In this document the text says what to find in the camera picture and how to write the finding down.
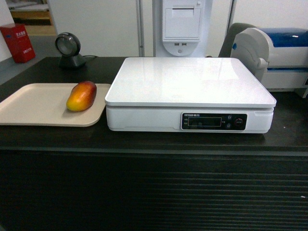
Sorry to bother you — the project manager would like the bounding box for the dark red yellow mango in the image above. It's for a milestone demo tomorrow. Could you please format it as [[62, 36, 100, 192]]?
[[66, 81, 97, 112]]

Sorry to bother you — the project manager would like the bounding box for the black checkout counter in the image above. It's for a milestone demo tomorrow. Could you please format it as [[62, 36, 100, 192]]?
[[0, 56, 308, 231]]

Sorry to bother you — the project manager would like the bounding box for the wooden shelf unit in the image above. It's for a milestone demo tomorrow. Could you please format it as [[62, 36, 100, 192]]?
[[6, 0, 56, 36]]

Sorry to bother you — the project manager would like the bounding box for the white receipt printer kiosk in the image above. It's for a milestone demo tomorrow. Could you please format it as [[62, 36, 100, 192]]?
[[152, 0, 213, 57]]

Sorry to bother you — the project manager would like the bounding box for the white blue label printer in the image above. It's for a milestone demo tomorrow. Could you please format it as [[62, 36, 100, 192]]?
[[231, 28, 308, 98]]

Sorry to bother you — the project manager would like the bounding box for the beige plastic tray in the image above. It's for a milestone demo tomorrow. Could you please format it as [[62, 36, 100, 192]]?
[[0, 83, 111, 127]]

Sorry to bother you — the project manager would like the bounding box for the black barcode scanner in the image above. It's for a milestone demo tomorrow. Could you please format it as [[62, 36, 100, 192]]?
[[55, 32, 86, 69]]

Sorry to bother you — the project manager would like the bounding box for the white checkout scale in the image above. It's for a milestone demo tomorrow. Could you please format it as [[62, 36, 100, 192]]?
[[105, 57, 276, 133]]

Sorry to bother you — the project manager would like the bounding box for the red fire extinguisher box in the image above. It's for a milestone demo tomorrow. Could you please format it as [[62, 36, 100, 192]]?
[[0, 24, 36, 63]]

